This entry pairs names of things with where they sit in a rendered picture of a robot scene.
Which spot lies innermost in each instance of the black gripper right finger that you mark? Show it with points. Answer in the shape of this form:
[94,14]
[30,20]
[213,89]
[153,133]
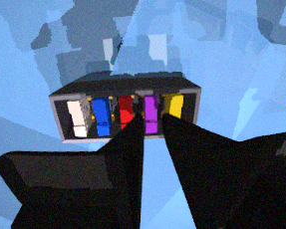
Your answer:
[214,171]

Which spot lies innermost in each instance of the yellow fuse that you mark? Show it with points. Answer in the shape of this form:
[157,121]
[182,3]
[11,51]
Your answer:
[173,104]

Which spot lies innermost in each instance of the violet fuse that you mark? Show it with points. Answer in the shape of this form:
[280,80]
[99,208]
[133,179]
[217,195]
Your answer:
[150,113]

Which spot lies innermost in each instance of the red fuse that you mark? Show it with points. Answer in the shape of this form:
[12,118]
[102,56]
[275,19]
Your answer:
[125,109]

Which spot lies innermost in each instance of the grey fuse block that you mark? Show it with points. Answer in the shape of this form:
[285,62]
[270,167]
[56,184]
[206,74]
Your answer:
[90,111]

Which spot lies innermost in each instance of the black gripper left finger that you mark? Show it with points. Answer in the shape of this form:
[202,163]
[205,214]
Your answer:
[111,176]

